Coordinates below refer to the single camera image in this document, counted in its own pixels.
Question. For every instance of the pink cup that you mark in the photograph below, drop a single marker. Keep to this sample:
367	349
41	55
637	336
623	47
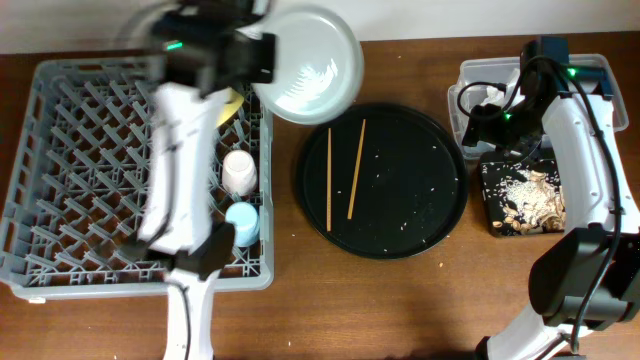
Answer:
239	174

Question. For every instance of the round black tray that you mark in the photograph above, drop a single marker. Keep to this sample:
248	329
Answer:
412	189

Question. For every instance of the blue cup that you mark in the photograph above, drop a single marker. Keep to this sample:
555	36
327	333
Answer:
245	219

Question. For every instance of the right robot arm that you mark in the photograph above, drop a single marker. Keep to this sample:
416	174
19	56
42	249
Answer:
542	127

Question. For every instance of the white napkin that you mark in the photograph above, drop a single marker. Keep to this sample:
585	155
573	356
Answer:
491	123

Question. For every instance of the yellow bowl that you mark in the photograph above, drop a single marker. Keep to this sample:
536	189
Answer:
234	103

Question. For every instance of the wooden chopstick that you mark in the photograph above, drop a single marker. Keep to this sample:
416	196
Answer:
356	171
329	182

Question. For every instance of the black rectangular tray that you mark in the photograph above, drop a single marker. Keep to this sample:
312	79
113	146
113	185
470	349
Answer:
493	168

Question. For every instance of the grey round plate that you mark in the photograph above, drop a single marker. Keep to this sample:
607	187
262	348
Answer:
319	65

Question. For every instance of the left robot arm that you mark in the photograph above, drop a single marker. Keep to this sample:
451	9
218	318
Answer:
177	228

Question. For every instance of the clear plastic bin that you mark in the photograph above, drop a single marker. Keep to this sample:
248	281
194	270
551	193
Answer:
503	70

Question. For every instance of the grey dishwasher rack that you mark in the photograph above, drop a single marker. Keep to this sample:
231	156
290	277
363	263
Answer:
78	184

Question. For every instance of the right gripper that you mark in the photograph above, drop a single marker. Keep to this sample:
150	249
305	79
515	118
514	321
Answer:
480	123

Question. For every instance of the food scraps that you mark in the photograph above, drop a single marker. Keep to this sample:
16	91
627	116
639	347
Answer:
530	203

